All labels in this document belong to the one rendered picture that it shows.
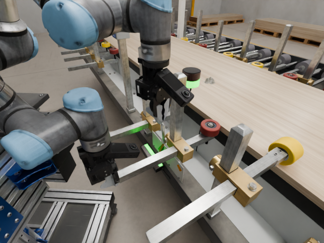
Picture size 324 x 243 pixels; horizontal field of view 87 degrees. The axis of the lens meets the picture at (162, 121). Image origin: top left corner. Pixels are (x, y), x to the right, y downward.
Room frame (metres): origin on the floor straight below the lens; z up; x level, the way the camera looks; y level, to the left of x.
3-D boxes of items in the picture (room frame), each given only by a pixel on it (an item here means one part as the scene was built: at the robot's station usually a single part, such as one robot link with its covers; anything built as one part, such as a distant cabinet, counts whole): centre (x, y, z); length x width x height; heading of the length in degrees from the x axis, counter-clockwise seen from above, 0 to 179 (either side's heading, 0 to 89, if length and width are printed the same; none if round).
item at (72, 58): (1.74, 0.74, 0.81); 0.44 x 0.03 x 0.04; 121
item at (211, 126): (0.55, -0.20, 0.85); 0.08 x 0.08 x 0.11
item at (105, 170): (0.32, 0.18, 0.97); 0.09 x 0.08 x 0.12; 121
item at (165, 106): (0.47, 0.01, 1.04); 0.06 x 0.03 x 0.09; 51
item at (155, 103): (0.43, 0.02, 1.09); 0.05 x 0.02 x 0.09; 141
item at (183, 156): (0.49, -0.07, 0.85); 0.14 x 0.06 x 0.05; 31
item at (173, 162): (0.52, -0.02, 0.75); 0.26 x 0.01 x 0.10; 31
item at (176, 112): (0.51, -0.05, 0.91); 0.04 x 0.04 x 0.48; 31
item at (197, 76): (0.53, -0.09, 1.14); 0.06 x 0.06 x 0.02
